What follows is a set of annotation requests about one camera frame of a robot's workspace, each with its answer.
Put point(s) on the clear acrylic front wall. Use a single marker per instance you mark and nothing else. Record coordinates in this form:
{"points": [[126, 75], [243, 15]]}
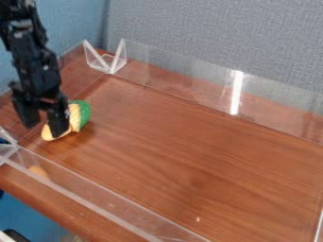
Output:
{"points": [[113, 207]]}

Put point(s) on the clear acrylic corner bracket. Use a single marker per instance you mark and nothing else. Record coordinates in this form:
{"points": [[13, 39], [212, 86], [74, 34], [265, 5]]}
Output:
{"points": [[105, 63]]}

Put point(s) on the clear acrylic left bracket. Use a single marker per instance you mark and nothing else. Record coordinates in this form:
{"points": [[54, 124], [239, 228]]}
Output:
{"points": [[8, 146]]}

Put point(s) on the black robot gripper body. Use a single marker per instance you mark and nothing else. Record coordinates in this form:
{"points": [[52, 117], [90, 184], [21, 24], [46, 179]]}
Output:
{"points": [[34, 61]]}

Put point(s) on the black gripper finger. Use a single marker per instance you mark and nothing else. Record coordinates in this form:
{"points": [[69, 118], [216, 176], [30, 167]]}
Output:
{"points": [[57, 117], [26, 112]]}

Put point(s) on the clear acrylic wall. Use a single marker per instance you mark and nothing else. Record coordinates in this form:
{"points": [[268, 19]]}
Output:
{"points": [[260, 100], [113, 207]]}

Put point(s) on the clear acrylic back wall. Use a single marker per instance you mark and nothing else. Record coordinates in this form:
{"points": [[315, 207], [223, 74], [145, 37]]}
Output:
{"points": [[260, 100]]}

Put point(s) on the yellow green toy corn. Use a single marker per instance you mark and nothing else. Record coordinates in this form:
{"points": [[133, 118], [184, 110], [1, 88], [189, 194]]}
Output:
{"points": [[78, 118]]}

